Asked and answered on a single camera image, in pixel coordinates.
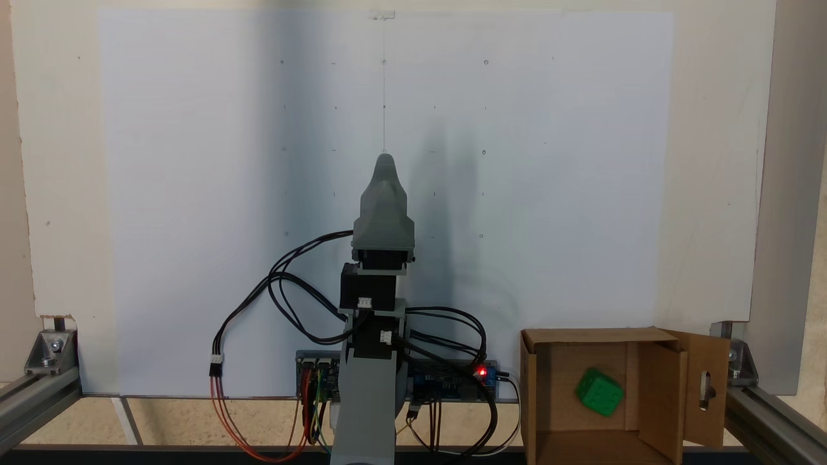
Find circuit board with coloured wires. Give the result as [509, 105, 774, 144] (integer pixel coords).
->
[296, 351, 340, 402]

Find large white paper sheet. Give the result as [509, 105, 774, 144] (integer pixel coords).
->
[97, 10, 676, 398]

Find looped black gripper cable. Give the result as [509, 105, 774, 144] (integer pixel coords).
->
[267, 231, 355, 346]

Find thin white cable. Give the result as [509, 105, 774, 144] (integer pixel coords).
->
[410, 376, 521, 457]

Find red and orange wires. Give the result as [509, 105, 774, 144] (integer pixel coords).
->
[210, 375, 312, 463]

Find metal corner bracket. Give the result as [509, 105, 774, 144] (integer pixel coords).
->
[711, 321, 759, 387]
[25, 315, 79, 376]

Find green dice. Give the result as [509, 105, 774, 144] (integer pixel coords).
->
[575, 367, 625, 417]

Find black motor cable bundle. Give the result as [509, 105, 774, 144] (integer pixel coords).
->
[394, 306, 499, 457]

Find aluminium frame rail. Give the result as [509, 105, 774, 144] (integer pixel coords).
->
[0, 369, 83, 454]
[724, 384, 827, 465]

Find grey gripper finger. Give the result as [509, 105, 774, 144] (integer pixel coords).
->
[360, 154, 410, 219]

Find blue circuit board red LED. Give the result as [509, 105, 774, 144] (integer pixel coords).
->
[410, 358, 499, 402]

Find brown cardboard box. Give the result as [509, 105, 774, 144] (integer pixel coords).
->
[520, 326, 732, 465]

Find black cable with white connector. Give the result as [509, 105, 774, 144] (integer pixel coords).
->
[209, 274, 350, 378]

